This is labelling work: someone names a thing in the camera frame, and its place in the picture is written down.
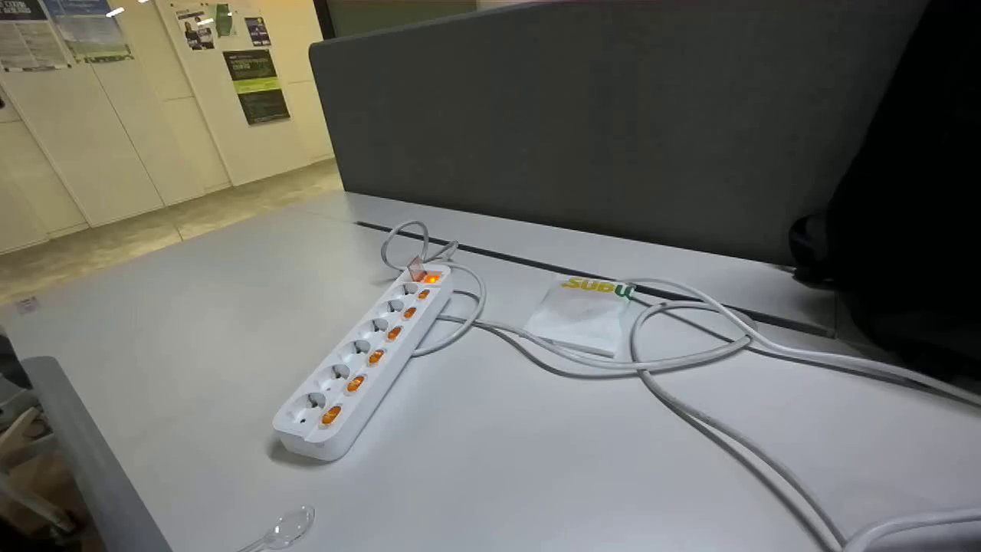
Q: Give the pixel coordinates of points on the green black wall poster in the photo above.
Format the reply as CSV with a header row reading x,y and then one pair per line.
x,y
255,86

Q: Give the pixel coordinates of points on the beige wall cabinets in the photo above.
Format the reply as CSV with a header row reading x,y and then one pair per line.
x,y
114,109

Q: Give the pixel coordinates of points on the grey desk partition panel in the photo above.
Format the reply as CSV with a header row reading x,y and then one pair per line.
x,y
704,123

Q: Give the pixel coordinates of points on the clear plastic bag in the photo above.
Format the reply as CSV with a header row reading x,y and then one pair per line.
x,y
585,315

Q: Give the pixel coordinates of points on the white multi-socket power strip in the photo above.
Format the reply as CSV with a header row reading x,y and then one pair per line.
x,y
341,393

